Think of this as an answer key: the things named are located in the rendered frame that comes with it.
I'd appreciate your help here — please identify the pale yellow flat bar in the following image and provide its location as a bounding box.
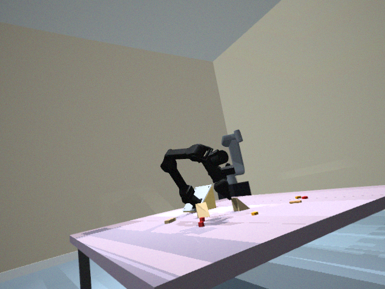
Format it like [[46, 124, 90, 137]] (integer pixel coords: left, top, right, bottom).
[[164, 218, 176, 224]]

